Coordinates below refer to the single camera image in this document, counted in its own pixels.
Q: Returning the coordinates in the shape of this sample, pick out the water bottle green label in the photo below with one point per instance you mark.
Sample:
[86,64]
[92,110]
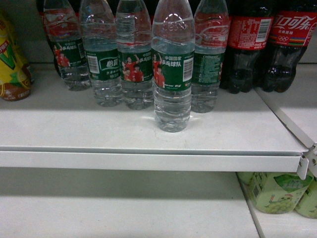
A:
[173,40]

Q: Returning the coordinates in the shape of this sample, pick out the water bottle team label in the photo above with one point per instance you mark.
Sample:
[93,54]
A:
[133,37]

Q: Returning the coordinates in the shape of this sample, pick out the right rear water bottle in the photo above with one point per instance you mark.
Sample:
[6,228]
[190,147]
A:
[212,28]

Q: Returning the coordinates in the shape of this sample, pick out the water bottle barcode label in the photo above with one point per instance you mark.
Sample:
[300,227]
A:
[98,31]

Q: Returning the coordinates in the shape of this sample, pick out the leftmost rear water bottle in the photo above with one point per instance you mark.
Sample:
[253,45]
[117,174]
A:
[63,31]

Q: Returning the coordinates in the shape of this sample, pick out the adjacent white shelf board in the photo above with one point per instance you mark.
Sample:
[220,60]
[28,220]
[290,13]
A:
[297,107]

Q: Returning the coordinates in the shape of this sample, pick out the white lower shelf board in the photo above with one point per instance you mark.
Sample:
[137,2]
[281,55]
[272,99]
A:
[63,203]

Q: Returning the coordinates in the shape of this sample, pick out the cola bottle with barcode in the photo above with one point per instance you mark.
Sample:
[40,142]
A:
[250,25]

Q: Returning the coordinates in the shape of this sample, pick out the yellow lemon tea bottle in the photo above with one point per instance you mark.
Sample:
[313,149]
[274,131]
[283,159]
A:
[15,74]

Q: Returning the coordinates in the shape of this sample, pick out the cola bottle red logo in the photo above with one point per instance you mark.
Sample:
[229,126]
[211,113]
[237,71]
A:
[294,24]

